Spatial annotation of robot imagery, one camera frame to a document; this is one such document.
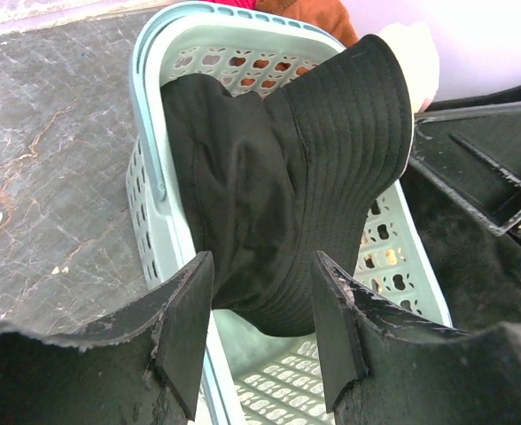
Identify brown cloth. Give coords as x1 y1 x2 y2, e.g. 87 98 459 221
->
255 0 359 47

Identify black cloth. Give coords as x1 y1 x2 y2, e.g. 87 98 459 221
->
161 35 413 336

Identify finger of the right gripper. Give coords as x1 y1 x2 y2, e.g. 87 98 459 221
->
410 102 521 236

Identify black floral blanket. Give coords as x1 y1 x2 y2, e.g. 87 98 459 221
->
401 85 521 330

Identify teal plastic basket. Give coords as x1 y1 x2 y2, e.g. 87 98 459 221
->
126 1 452 424

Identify beige pink stacked hats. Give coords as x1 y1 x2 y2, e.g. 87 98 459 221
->
378 22 439 113

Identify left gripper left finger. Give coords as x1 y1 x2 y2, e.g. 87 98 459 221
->
0 251 214 424

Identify red cloth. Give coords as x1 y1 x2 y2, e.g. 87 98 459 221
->
214 0 257 10

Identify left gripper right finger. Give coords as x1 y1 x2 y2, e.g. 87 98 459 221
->
311 251 521 424

